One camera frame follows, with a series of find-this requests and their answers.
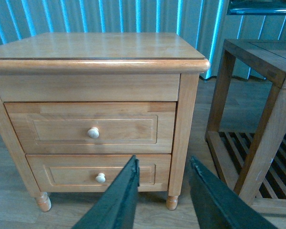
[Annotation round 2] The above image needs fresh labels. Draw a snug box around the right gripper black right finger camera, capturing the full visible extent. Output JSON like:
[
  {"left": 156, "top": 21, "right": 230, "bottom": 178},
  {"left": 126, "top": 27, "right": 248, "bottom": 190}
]
[{"left": 189, "top": 156, "right": 276, "bottom": 229}]

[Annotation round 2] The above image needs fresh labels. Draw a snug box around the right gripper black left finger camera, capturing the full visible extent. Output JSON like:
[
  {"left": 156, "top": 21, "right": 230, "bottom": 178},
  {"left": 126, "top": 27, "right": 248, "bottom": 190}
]
[{"left": 73, "top": 155, "right": 140, "bottom": 229}]

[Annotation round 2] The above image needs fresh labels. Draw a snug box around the wooden drawer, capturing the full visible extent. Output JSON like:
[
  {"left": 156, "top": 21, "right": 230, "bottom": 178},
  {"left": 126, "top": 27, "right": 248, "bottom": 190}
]
[
  {"left": 26, "top": 155, "right": 171, "bottom": 192},
  {"left": 5, "top": 102, "right": 176, "bottom": 155}
]

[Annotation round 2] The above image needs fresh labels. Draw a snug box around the dark wooden side table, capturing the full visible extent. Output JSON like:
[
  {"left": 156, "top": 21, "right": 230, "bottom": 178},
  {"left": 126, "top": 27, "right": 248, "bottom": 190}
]
[{"left": 204, "top": 39, "right": 286, "bottom": 217}]

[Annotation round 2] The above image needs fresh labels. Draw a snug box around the light wooden nightstand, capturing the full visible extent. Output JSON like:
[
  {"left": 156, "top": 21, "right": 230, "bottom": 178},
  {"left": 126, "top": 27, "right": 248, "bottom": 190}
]
[{"left": 0, "top": 33, "right": 210, "bottom": 211}]

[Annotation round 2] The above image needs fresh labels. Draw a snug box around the grey pleated curtain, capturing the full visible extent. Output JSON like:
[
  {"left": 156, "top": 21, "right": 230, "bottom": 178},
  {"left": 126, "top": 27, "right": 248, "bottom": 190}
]
[{"left": 0, "top": 0, "right": 286, "bottom": 80}]

